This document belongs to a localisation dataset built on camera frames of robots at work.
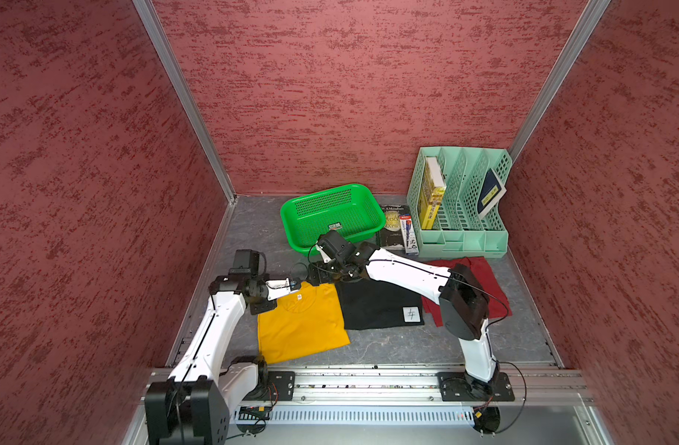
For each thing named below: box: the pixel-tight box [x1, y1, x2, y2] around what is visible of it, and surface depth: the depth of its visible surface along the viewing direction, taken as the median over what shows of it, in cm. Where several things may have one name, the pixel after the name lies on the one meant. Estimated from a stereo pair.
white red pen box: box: [398, 215, 420, 255], surface depth 105 cm
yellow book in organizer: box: [419, 156, 448, 230], surface depth 96 cm
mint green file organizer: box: [406, 146, 513, 259], surface depth 105 cm
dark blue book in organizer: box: [476, 167, 507, 218], surface depth 106 cm
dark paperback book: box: [376, 203, 411, 248], surface depth 109 cm
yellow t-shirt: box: [256, 280, 351, 365], surface depth 85 cm
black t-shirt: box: [334, 277, 425, 331], surface depth 87 cm
